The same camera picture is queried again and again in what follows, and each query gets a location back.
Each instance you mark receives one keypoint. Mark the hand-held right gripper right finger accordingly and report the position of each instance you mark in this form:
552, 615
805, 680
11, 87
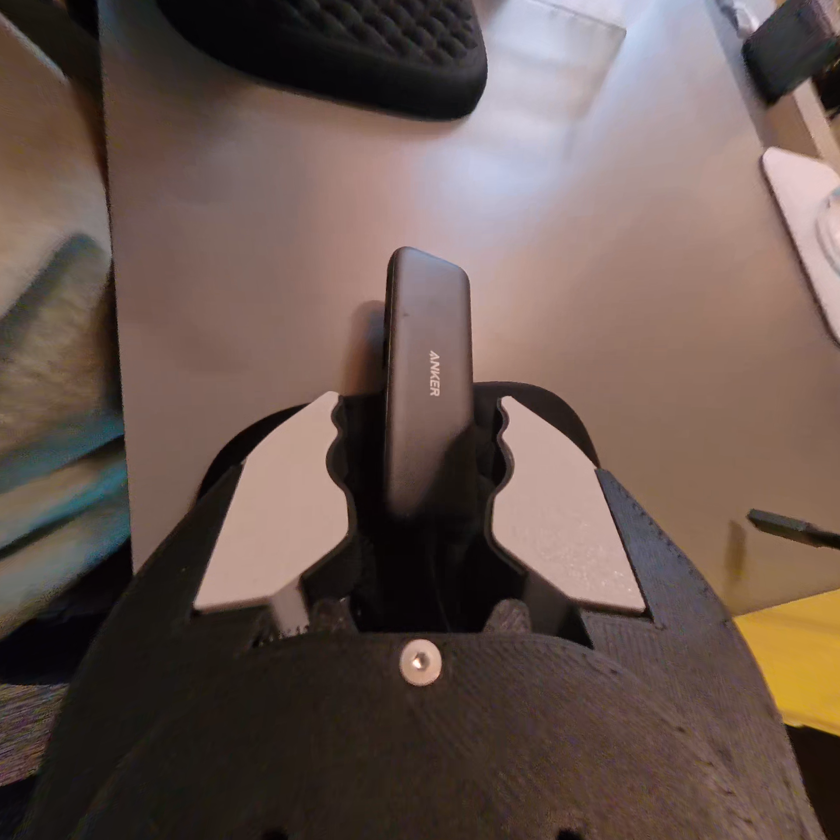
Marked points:
558, 525

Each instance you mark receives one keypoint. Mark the yellow plastic bin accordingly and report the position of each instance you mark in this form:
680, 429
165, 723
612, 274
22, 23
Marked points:
794, 656

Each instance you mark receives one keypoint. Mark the grey cloth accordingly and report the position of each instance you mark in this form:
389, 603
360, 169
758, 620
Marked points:
52, 367

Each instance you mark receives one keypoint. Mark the white metal stand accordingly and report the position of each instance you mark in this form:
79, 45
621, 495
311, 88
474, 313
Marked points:
797, 210

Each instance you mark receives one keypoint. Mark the black mesh pad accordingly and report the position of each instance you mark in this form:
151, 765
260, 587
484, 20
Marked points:
328, 59

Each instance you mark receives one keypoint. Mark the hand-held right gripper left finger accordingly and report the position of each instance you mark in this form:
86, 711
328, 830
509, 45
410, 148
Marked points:
262, 518

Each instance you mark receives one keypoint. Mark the black usb hub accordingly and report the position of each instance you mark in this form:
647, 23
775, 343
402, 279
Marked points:
426, 328

